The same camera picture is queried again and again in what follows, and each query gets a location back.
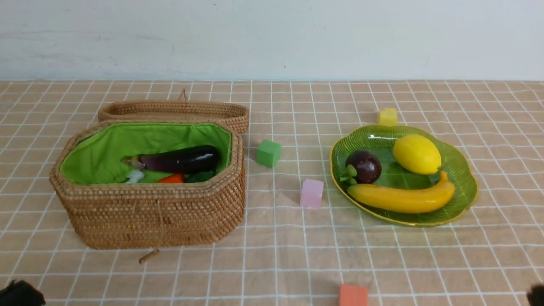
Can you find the dark purple toy eggplant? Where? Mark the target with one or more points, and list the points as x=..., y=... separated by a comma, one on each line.
x=189, y=160

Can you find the dark purple toy mangosteen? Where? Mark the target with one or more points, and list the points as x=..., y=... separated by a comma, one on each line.
x=361, y=167

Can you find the orange toy carrot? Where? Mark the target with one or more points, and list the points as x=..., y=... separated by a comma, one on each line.
x=180, y=178

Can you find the yellow toy banana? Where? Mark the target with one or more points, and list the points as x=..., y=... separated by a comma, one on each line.
x=402, y=200

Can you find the yellow toy lemon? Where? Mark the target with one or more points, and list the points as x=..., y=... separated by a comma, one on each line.
x=417, y=154

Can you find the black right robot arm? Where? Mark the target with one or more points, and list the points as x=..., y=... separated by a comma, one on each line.
x=535, y=295

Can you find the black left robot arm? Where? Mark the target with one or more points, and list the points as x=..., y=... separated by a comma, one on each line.
x=21, y=293

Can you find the green foam cube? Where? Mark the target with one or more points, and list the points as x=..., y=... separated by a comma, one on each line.
x=268, y=153

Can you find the woven rattan basket lid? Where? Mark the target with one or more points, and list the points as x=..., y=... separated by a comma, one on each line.
x=235, y=116

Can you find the pink foam cube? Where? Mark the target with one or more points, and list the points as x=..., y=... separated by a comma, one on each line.
x=311, y=193

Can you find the checkered beige tablecloth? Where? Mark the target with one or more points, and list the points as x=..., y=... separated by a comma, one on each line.
x=285, y=254

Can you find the green glass leaf plate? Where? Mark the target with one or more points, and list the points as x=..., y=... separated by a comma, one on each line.
x=380, y=141

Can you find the yellow foam cube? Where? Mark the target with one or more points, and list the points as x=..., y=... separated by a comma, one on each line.
x=387, y=117

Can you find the orange foam cube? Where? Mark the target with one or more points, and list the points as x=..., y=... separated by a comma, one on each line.
x=352, y=295

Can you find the woven rattan basket green lining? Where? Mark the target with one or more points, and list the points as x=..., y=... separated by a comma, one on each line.
x=108, y=213

